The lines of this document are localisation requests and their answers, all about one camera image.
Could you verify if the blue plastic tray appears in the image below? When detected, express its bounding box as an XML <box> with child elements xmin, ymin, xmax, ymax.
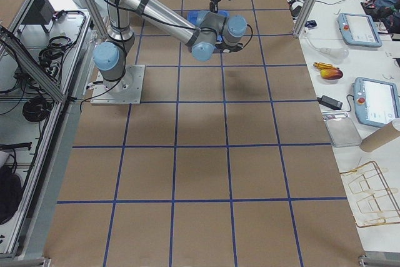
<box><xmin>187</xmin><ymin>10</ymin><xmax>230</xmax><ymax>27</ymax></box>

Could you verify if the clear plastic tray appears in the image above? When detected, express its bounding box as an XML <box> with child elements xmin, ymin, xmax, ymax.
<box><xmin>325</xmin><ymin>118</ymin><xmax>362</xmax><ymax>148</ymax></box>

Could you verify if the brass cylinder tool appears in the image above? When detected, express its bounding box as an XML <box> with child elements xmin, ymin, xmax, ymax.
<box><xmin>313</xmin><ymin>62</ymin><xmax>336</xmax><ymax>70</ymax></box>

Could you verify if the red yellow mango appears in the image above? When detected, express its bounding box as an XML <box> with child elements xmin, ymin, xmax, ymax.
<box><xmin>320</xmin><ymin>68</ymin><xmax>343</xmax><ymax>80</ymax></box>

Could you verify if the black power adapter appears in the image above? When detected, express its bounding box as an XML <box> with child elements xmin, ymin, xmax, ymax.
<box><xmin>317</xmin><ymin>95</ymin><xmax>343</xmax><ymax>110</ymax></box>

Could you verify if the teach pendant far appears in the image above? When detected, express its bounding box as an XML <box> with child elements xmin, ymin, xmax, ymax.
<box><xmin>337</xmin><ymin>13</ymin><xmax>382</xmax><ymax>48</ymax></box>

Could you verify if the teach pendant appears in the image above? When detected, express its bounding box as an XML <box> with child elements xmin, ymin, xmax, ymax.
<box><xmin>337</xmin><ymin>13</ymin><xmax>382</xmax><ymax>48</ymax></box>
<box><xmin>352</xmin><ymin>77</ymin><xmax>399</xmax><ymax>128</ymax></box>

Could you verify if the teach pendant near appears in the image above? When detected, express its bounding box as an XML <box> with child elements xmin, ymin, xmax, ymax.
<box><xmin>352</xmin><ymin>77</ymin><xmax>399</xmax><ymax>128</ymax></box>

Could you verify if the cardboard tube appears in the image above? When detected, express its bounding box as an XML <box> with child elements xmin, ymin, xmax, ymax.
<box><xmin>359</xmin><ymin>118</ymin><xmax>399</xmax><ymax>153</ymax></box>

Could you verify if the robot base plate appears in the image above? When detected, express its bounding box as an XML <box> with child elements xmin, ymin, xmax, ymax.
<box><xmin>90</xmin><ymin>65</ymin><xmax>146</xmax><ymax>105</ymax></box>

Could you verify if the gold wire rack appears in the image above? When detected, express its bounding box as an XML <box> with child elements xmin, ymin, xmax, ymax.
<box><xmin>340</xmin><ymin>161</ymin><xmax>399</xmax><ymax>228</ymax></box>

